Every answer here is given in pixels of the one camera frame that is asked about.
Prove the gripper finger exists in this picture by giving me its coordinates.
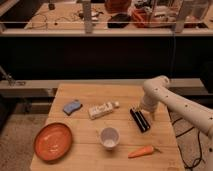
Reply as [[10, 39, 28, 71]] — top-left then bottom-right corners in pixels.
[[151, 112, 155, 121]]

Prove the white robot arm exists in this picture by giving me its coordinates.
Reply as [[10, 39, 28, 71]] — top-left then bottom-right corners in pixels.
[[140, 75, 213, 171]]

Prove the orange carrot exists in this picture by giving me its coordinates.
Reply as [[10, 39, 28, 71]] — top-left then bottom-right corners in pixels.
[[128, 145, 160, 158]]

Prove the white glue bottle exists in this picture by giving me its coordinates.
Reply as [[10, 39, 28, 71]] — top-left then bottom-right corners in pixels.
[[88, 101, 120, 120]]

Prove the blue sponge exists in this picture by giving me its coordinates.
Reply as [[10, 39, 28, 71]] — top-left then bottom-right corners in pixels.
[[63, 100, 82, 116]]

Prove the orange bin on bench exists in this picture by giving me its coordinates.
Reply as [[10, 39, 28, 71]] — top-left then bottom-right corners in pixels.
[[131, 9, 156, 28]]

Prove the black bowl on bench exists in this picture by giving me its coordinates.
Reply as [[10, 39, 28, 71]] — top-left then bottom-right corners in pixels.
[[107, 13, 131, 28]]

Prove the orange plate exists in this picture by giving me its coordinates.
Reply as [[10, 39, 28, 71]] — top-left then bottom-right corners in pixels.
[[34, 122, 73, 162]]

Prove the black floor cable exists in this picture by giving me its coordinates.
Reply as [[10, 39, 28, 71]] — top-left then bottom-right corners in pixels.
[[171, 116, 210, 171]]

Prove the metal frame post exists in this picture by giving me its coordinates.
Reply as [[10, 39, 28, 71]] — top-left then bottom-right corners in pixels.
[[82, 0, 93, 34]]

